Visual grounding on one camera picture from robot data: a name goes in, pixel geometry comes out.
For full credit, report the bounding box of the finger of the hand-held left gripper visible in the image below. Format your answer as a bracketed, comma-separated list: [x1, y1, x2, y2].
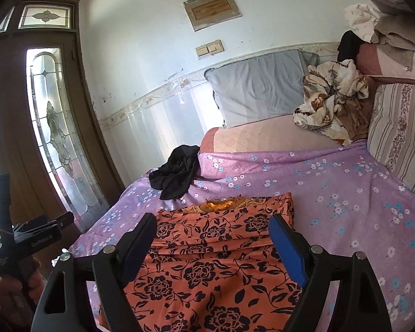
[48, 212, 75, 232]

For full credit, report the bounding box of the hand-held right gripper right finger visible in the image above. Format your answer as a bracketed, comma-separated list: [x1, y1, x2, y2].
[268, 213, 392, 332]

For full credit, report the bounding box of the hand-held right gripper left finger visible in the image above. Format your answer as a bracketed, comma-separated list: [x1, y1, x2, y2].
[30, 212, 158, 332]

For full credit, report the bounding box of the orange black floral garment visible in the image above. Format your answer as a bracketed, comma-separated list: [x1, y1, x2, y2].
[98, 194, 310, 332]

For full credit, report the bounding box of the person's left hand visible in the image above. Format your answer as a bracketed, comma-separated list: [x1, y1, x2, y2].
[0, 258, 45, 320]

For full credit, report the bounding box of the purple floral bedsheet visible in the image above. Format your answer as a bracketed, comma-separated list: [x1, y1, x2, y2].
[69, 138, 415, 332]

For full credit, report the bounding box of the stained glass door pane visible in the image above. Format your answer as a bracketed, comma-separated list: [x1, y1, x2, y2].
[25, 46, 110, 219]

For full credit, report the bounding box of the pink quilted mattress cover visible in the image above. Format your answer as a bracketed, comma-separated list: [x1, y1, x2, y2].
[199, 113, 346, 155]

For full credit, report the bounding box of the brown wooden door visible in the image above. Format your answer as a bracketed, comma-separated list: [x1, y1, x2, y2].
[0, 0, 126, 250]

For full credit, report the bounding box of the cream brown floral blanket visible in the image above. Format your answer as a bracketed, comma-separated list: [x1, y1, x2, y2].
[293, 59, 371, 146]

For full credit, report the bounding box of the grey pillow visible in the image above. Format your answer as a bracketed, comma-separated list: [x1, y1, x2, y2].
[204, 49, 320, 129]

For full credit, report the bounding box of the striped floral pillow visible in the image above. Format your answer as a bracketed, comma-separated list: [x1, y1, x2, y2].
[367, 83, 415, 198]

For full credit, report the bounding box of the stained glass transom window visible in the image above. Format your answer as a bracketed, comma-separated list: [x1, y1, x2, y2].
[17, 3, 74, 30]

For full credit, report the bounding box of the pink bedding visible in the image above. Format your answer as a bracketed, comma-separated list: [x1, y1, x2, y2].
[354, 41, 415, 84]

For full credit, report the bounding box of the black cloth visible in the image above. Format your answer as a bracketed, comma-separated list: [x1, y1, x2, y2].
[337, 30, 366, 63]

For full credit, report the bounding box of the grey towel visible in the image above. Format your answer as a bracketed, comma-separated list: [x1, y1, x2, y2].
[373, 15, 415, 70]

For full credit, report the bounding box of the white floral cloth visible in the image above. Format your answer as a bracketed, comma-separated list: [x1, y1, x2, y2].
[343, 3, 383, 43]

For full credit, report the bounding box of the beige light switch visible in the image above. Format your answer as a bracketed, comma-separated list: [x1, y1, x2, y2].
[194, 40, 225, 58]

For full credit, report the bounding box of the wall plaque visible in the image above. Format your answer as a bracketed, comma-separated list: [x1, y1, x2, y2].
[183, 0, 243, 32]

